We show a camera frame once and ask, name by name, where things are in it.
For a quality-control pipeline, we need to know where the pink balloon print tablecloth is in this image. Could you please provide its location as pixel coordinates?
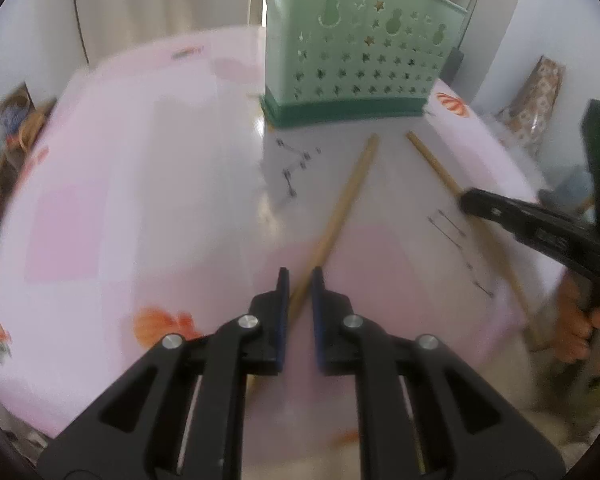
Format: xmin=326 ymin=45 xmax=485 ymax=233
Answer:
xmin=0 ymin=25 xmax=566 ymax=480

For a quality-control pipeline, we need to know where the floral patterned roll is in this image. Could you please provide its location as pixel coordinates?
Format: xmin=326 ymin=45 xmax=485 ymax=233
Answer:
xmin=495 ymin=55 xmax=567 ymax=158

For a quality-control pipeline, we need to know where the green plastic utensil holder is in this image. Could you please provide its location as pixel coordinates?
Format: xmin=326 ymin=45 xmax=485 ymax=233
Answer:
xmin=259 ymin=0 xmax=469 ymax=129

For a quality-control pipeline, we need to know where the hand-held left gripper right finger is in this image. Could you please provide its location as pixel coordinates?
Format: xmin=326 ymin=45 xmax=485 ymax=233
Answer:
xmin=313 ymin=266 xmax=567 ymax=480

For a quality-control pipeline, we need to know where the open cardboard box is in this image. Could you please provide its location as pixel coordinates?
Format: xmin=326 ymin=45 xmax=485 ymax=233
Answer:
xmin=0 ymin=82 xmax=56 ymax=248

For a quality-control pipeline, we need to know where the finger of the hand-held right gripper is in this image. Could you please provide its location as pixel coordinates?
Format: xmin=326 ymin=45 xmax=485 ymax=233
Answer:
xmin=460 ymin=186 xmax=600 ymax=279

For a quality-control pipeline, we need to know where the wooden chopstick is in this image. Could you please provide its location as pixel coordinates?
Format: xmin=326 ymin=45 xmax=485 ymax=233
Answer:
xmin=405 ymin=131 xmax=537 ymax=322
xmin=246 ymin=133 xmax=382 ymax=396

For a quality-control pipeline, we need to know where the white blue drawstring bag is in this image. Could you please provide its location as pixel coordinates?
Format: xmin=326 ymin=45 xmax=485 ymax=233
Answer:
xmin=0 ymin=105 xmax=29 ymax=134

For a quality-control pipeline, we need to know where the person's right hand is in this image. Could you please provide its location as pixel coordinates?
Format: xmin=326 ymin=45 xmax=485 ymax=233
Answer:
xmin=551 ymin=271 xmax=600 ymax=364

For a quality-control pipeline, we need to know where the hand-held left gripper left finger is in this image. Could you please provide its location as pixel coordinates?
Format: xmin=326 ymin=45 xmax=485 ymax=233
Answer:
xmin=37 ymin=266 xmax=289 ymax=480

